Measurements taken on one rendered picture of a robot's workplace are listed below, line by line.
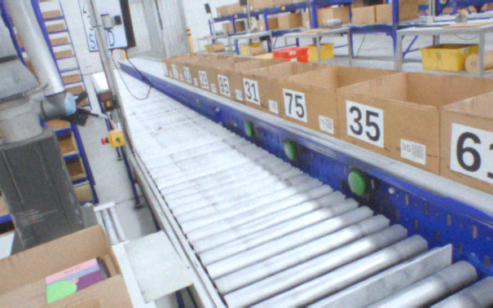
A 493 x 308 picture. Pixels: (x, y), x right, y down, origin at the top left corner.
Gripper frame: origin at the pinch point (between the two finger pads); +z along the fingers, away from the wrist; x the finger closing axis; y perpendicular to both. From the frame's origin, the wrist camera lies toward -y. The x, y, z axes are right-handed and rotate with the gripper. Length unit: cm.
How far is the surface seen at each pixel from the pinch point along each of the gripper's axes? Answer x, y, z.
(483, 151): 149, -34, 55
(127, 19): 1.1, -47.0, -2.9
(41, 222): 78, 25, -18
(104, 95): 12.7, -10.7, -4.4
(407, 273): 149, -6, 48
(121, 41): -4.5, -36.3, -2.4
